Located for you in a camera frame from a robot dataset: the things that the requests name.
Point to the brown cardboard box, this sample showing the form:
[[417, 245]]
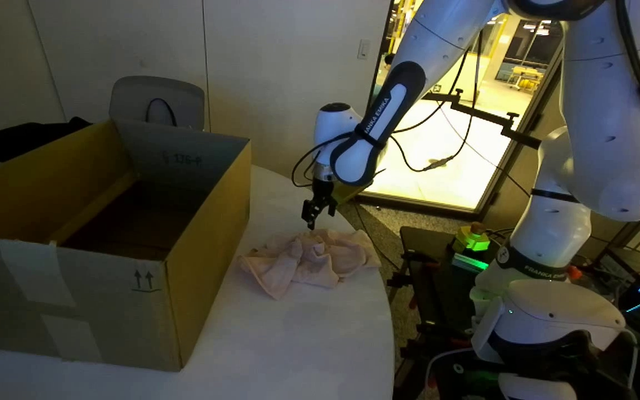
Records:
[[112, 296]]

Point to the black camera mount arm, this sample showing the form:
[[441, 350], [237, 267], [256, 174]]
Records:
[[494, 119]]

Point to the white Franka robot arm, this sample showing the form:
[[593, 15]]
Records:
[[610, 134]]

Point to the pink shirt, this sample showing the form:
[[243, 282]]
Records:
[[312, 259]]

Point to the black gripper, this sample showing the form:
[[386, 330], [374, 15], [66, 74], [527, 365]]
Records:
[[321, 192]]

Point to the green lit control box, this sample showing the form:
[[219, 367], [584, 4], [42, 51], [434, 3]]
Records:
[[471, 245]]

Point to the black jacket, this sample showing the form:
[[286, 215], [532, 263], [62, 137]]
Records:
[[32, 135]]

